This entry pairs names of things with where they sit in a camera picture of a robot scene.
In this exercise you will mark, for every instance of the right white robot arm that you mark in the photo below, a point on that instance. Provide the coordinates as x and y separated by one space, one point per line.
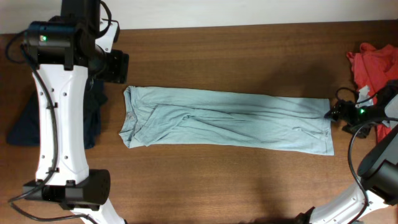
375 180

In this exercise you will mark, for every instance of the folded dark navy garment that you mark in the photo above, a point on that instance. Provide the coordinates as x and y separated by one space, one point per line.
26 130

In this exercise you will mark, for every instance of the light blue t-shirt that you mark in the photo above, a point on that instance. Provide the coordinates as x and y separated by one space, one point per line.
156 115

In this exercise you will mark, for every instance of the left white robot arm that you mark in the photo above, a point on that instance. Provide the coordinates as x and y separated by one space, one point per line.
63 54

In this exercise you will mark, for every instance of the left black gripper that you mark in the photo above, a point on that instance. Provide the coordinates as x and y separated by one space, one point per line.
120 72

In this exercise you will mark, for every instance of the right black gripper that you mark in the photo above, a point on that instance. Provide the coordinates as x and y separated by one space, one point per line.
350 107

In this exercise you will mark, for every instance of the red garment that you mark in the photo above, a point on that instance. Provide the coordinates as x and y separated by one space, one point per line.
377 68

